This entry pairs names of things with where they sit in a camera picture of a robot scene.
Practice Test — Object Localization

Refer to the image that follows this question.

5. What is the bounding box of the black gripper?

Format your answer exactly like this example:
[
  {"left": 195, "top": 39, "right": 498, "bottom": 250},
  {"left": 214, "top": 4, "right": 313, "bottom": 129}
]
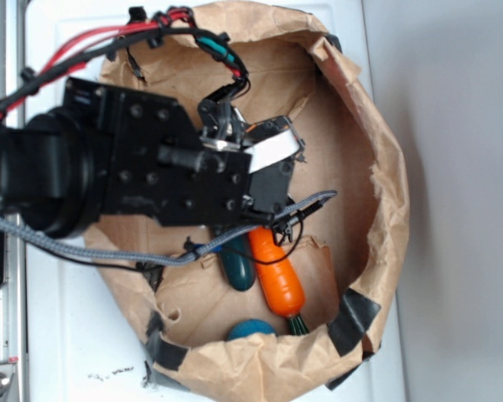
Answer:
[{"left": 64, "top": 78, "right": 304, "bottom": 226}]

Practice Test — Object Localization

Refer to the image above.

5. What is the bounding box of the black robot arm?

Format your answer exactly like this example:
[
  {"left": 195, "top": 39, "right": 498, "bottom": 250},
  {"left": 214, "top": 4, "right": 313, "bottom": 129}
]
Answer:
[{"left": 0, "top": 78, "right": 304, "bottom": 239}]

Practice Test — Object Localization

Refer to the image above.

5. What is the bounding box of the dark green toy cucumber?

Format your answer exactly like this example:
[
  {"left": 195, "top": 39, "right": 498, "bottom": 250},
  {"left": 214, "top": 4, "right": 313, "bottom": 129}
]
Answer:
[{"left": 217, "top": 234, "right": 257, "bottom": 291}]

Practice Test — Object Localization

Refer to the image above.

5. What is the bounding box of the orange toy carrot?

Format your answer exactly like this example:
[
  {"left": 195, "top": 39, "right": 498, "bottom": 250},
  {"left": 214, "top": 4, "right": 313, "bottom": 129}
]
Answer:
[{"left": 248, "top": 228, "right": 309, "bottom": 336}]

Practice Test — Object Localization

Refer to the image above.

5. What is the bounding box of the blue toy ball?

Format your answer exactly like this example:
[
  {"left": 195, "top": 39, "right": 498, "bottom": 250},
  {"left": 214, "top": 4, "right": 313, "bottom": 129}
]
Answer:
[{"left": 226, "top": 319, "right": 277, "bottom": 341}]

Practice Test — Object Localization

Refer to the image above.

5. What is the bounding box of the black tape piece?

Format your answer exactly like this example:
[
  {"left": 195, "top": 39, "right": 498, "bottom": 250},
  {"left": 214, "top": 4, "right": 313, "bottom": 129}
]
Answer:
[
  {"left": 324, "top": 351, "right": 375, "bottom": 391},
  {"left": 327, "top": 288, "right": 381, "bottom": 357},
  {"left": 146, "top": 311, "right": 189, "bottom": 371}
]

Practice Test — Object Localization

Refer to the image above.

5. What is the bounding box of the brown paper bag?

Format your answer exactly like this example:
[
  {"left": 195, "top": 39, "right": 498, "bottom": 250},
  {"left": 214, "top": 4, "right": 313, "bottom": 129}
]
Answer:
[{"left": 101, "top": 1, "right": 410, "bottom": 401}]

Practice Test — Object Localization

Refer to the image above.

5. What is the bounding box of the grey braided cable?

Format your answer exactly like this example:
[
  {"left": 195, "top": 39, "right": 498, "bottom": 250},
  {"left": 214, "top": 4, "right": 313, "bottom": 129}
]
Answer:
[{"left": 0, "top": 190, "right": 338, "bottom": 269}]

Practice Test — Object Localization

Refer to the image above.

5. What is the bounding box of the red and black wire bundle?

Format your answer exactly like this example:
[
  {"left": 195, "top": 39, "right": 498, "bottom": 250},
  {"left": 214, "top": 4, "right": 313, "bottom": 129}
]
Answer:
[{"left": 0, "top": 5, "right": 251, "bottom": 122}]

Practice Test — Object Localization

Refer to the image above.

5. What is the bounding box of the aluminium rail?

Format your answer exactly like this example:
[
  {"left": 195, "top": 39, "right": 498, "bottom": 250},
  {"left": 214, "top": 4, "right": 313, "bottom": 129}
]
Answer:
[{"left": 0, "top": 1, "right": 29, "bottom": 401}]

